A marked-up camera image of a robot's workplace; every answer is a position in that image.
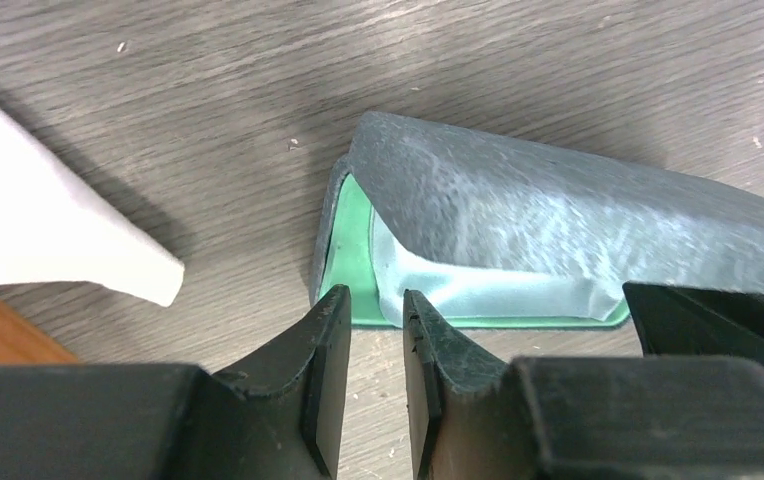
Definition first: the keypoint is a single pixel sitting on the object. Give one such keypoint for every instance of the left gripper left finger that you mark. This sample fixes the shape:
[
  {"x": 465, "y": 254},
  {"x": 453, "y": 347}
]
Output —
[{"x": 277, "y": 413}]

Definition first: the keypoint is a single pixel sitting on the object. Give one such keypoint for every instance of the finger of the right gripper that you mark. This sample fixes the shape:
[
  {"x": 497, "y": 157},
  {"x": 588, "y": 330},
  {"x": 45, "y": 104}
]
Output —
[{"x": 688, "y": 321}]

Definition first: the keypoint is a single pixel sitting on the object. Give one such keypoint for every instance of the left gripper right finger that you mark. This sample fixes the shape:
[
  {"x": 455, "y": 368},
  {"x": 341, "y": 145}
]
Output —
[{"x": 475, "y": 416}]

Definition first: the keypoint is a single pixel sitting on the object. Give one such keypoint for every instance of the light blue cleaning cloth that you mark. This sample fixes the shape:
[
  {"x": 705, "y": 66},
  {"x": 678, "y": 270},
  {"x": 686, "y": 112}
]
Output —
[{"x": 470, "y": 297}]

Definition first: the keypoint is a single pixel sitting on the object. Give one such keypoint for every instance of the grey-blue glasses case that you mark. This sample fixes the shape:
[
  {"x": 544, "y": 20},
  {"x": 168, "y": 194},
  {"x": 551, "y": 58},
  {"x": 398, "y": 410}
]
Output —
[{"x": 469, "y": 198}]

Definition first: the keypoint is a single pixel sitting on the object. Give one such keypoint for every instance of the white cloth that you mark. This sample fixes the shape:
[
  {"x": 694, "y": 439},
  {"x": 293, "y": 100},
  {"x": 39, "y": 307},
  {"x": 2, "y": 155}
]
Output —
[{"x": 55, "y": 228}]

